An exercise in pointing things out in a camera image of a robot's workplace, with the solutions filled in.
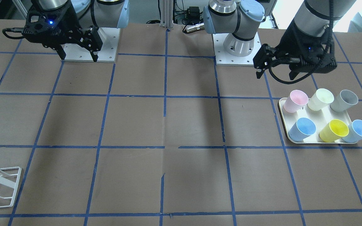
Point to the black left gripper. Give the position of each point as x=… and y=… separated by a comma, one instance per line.
x=291, y=40

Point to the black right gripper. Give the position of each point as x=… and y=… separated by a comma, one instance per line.
x=70, y=22

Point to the pink plastic cup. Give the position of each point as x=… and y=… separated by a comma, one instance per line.
x=295, y=101

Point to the cream plastic cup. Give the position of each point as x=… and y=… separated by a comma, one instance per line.
x=320, y=99

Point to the blue plastic cup near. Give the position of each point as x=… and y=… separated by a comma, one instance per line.
x=302, y=129

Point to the grey plastic cup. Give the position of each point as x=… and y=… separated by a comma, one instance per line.
x=344, y=100

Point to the yellow plastic cup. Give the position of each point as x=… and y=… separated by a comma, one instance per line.
x=334, y=130

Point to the light blue plastic cup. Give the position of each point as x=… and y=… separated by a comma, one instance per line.
x=355, y=132

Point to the cream rectangular tray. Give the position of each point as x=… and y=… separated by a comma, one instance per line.
x=320, y=119

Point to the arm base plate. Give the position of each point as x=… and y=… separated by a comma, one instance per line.
x=108, y=53
x=222, y=56

